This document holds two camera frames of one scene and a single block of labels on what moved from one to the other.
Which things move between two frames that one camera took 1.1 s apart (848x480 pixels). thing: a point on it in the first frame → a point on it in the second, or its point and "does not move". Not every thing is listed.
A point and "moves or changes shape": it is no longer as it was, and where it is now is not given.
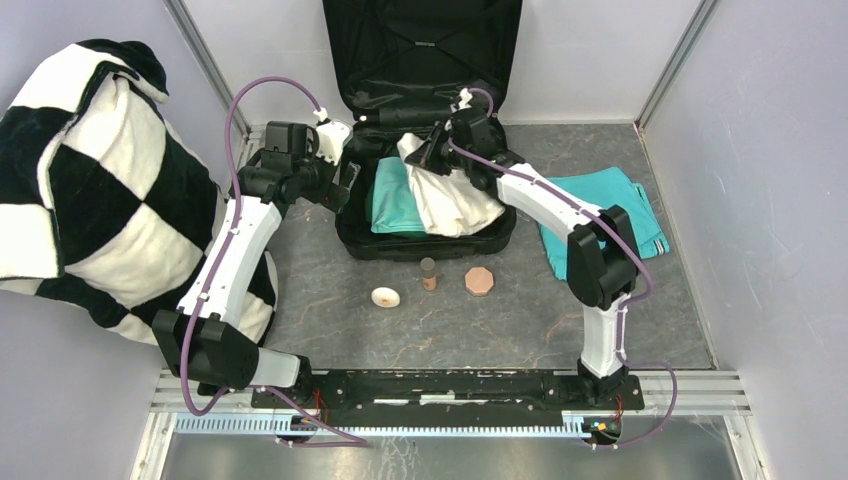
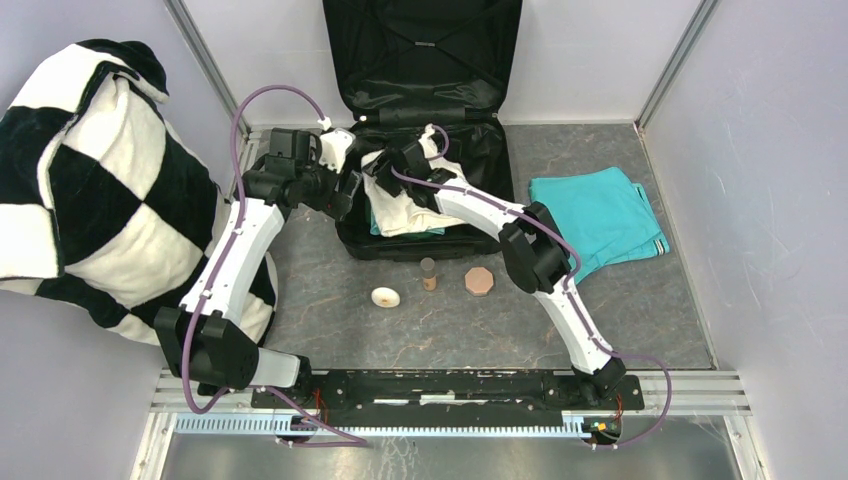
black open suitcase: [401, 65] does not move
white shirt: [449, 205] moves or changes shape
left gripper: [338, 195] does not move
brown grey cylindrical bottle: [428, 273] does not move
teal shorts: [606, 187] does not move
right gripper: [426, 155] → [382, 164]
